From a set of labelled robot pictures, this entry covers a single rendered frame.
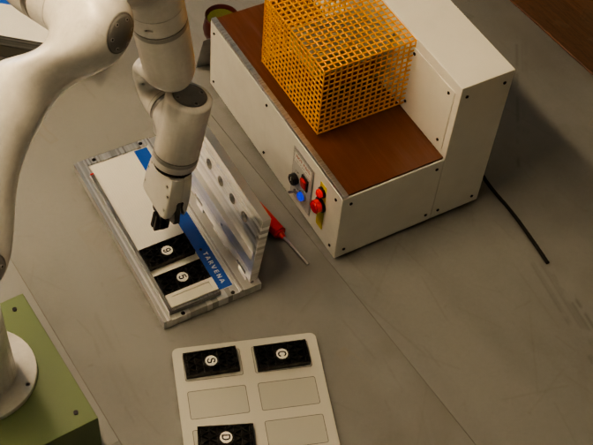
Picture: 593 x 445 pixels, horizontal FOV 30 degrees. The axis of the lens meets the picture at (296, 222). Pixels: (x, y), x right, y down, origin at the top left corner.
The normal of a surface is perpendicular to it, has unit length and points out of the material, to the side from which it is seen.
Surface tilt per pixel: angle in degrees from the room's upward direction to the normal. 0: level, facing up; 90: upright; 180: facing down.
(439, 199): 90
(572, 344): 0
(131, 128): 0
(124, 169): 0
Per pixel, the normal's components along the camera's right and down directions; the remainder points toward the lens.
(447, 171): 0.49, 0.70
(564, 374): 0.07, -0.62
